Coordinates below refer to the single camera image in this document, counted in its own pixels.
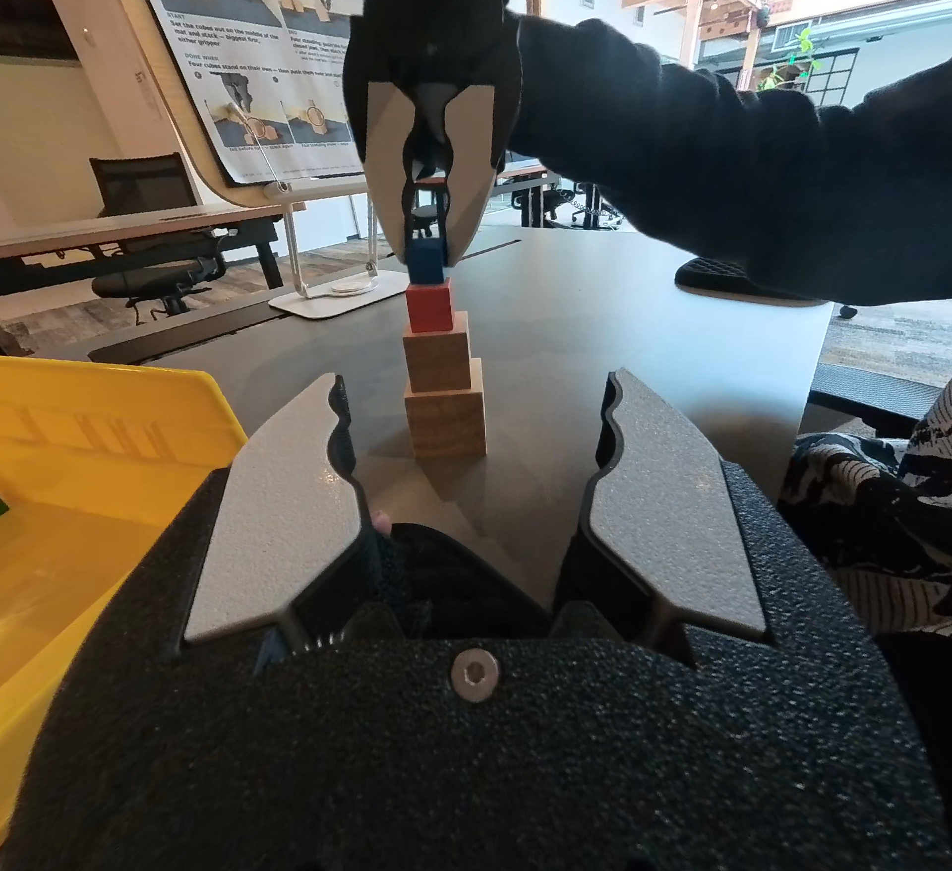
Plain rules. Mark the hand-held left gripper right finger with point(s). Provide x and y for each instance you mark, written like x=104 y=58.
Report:
x=677 y=514

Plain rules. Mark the long wooden office table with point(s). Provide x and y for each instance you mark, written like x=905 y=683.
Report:
x=119 y=231

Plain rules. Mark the person's right forearm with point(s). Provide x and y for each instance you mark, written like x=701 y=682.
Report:
x=744 y=157

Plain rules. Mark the printed instruction sheet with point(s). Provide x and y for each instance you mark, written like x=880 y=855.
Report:
x=253 y=38

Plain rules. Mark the white instruction sheet stand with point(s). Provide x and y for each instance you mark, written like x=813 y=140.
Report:
x=164 y=83

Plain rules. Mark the person's printed shirt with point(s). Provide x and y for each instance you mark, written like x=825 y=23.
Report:
x=878 y=514

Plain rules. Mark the tiny blue cube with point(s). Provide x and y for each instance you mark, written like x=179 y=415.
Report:
x=427 y=261

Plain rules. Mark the black office chair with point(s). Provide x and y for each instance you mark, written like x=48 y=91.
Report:
x=149 y=239
x=870 y=395

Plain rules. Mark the medium wooden cube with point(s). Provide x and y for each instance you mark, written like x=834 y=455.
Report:
x=438 y=353

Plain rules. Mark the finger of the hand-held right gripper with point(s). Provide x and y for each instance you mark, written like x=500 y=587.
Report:
x=387 y=157
x=473 y=157

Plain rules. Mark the small red cube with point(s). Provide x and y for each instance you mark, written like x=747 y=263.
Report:
x=430 y=309

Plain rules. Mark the black wrist rest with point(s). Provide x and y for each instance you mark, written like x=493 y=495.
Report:
x=744 y=283

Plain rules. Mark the yellow plastic bin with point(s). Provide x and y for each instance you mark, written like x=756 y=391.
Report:
x=75 y=499

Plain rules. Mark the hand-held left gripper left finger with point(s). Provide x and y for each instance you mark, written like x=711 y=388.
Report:
x=275 y=522

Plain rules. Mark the large wooden cube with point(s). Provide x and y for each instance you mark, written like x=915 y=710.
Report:
x=446 y=422

